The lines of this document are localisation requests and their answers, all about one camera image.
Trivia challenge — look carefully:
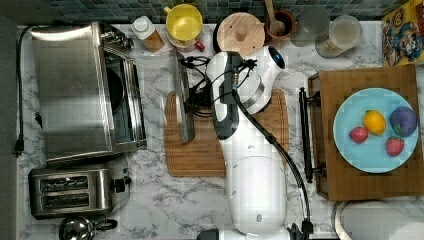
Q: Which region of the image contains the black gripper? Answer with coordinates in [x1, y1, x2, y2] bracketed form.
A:
[184, 87, 212, 118]

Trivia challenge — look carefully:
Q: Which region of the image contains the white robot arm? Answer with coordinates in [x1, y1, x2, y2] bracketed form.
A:
[198, 46, 291, 240]

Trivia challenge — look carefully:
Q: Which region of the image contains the stainless steel toaster oven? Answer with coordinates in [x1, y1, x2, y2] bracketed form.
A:
[31, 22, 147, 165]

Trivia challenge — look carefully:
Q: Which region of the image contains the pink mug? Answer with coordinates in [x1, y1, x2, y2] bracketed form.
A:
[167, 34, 205, 52]

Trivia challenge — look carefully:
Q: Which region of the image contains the bamboo cutting board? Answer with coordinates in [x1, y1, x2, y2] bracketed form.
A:
[164, 88, 290, 177]

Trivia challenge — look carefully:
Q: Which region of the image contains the dark canister with wooden lid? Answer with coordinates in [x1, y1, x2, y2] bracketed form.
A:
[213, 12, 265, 56]

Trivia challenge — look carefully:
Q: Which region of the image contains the yellow mug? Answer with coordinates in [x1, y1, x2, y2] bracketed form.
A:
[164, 4, 203, 42]

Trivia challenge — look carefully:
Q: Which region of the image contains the white-capped spice bottle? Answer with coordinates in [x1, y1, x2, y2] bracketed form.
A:
[131, 16, 165, 53]

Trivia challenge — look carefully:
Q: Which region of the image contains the brown ceramic utensil cup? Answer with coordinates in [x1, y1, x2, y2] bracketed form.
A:
[265, 9, 296, 40]

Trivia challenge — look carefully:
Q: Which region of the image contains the wooden spoon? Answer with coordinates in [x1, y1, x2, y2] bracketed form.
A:
[264, 0, 285, 36]

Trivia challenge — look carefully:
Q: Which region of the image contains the frosted empty glass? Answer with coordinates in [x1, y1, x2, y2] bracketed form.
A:
[290, 6, 330, 47]

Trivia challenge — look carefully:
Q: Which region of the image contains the glass jar with cereal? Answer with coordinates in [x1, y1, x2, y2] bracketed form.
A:
[315, 15, 362, 59]

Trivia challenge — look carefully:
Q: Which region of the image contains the wooden drawer box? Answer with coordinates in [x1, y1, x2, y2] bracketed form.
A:
[299, 65, 423, 201]

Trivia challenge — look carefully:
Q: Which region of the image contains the red strawberry near drawer front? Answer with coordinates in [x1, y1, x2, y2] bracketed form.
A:
[349, 127, 368, 144]

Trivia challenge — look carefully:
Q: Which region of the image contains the stainless steel two-slot toaster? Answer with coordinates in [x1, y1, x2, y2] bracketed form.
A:
[28, 159, 132, 219]

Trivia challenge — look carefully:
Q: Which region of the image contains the yellow lemon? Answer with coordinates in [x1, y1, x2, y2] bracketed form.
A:
[362, 110, 386, 135]

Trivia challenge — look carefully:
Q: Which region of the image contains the light blue plate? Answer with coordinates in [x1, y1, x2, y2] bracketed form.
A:
[333, 88, 419, 173]

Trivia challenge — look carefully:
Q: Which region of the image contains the stainless steel kettle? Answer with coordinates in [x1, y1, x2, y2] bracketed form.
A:
[59, 216, 118, 240]

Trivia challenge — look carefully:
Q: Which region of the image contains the red strawberry far side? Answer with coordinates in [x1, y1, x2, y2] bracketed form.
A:
[386, 137, 404, 157]

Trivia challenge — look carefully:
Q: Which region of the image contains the purple round fruit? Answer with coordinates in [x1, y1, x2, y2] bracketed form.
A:
[390, 106, 418, 137]

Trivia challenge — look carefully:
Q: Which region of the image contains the Cap'n Crunch cereal box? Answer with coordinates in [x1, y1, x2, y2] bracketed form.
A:
[382, 0, 423, 66]

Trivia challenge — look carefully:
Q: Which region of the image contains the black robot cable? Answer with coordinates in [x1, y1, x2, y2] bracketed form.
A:
[179, 55, 314, 240]

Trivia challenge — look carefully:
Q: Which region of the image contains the black oven power cord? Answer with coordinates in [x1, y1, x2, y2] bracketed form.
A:
[12, 25, 44, 158]

